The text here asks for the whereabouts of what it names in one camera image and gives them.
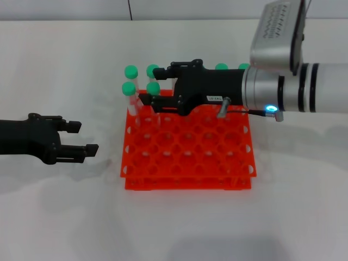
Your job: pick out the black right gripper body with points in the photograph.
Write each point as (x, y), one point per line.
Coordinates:
(214, 85)

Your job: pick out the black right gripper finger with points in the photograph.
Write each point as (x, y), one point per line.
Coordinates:
(145, 99)
(161, 74)

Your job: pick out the orange test tube rack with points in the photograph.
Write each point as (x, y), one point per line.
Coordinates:
(190, 185)

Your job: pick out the green capped test tube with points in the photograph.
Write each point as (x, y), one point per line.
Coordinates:
(153, 88)
(150, 70)
(128, 88)
(131, 71)
(243, 66)
(222, 66)

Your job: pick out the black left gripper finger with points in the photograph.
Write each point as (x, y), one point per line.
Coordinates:
(74, 127)
(92, 150)

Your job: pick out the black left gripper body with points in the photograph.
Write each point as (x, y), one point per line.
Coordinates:
(30, 137)

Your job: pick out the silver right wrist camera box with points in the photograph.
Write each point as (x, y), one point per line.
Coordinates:
(274, 38)

